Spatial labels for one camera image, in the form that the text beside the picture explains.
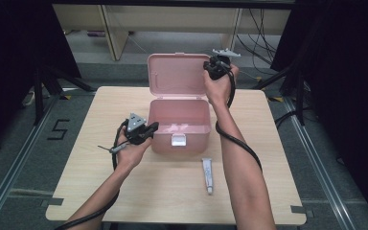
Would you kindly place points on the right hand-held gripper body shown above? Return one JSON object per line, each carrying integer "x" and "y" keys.
{"x": 220, "y": 67}

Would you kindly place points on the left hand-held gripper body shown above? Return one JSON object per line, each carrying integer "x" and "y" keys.
{"x": 136, "y": 124}

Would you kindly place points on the pink storage box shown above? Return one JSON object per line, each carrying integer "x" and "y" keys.
{"x": 179, "y": 111}

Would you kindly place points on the white ointment tube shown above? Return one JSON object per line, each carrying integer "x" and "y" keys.
{"x": 207, "y": 174}

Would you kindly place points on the person's right hand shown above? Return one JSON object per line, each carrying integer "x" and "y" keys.
{"x": 218, "y": 91}

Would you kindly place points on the person's left hand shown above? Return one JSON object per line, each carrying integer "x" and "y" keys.
{"x": 132, "y": 156}

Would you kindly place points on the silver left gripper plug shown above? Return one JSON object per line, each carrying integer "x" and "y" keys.
{"x": 119, "y": 148}

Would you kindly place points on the beige wooden desk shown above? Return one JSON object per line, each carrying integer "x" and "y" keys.
{"x": 172, "y": 19}

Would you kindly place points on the black metal stand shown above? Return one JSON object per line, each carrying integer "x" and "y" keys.
{"x": 299, "y": 96}
{"x": 39, "y": 96}

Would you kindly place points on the grey tape piece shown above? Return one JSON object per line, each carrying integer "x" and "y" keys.
{"x": 55, "y": 201}
{"x": 297, "y": 209}

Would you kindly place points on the black curtain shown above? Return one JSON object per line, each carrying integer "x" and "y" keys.
{"x": 12, "y": 64}
{"x": 351, "y": 80}

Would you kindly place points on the aluminium floor rail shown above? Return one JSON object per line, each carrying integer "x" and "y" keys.
{"x": 19, "y": 163}
{"x": 316, "y": 172}

